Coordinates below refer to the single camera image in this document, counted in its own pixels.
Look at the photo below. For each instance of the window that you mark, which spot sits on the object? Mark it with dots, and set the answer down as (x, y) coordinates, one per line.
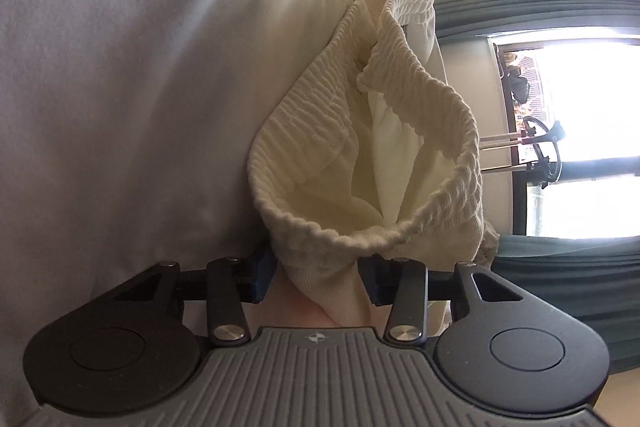
(590, 107)

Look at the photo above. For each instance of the black tripod stand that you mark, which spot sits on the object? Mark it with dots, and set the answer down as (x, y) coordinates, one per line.
(542, 147)

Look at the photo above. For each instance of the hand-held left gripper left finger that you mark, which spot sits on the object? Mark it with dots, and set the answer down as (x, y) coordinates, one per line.
(259, 278)

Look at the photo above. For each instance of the cream pants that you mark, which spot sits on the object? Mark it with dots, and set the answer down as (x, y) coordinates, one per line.
(320, 147)

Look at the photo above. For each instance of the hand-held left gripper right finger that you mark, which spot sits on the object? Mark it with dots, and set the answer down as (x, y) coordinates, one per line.
(374, 283)

